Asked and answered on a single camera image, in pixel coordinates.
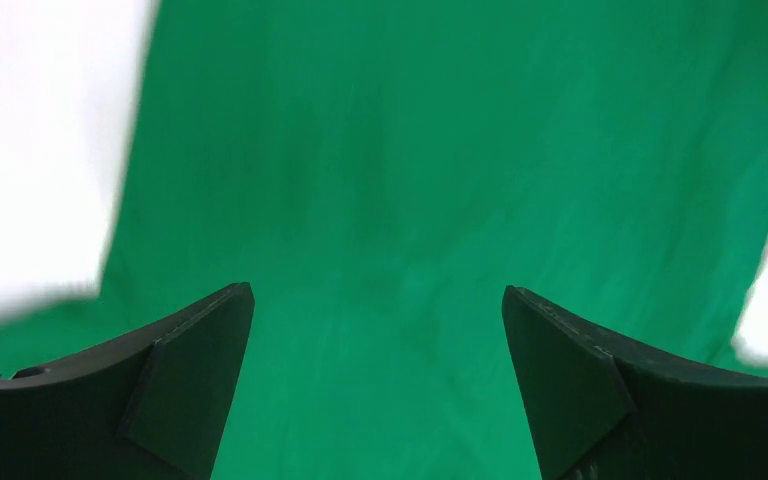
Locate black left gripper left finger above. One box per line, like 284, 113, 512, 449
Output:
0, 283, 255, 479

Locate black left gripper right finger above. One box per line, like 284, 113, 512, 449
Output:
502, 286, 768, 480

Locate green t shirt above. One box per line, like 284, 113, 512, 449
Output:
0, 1, 768, 479

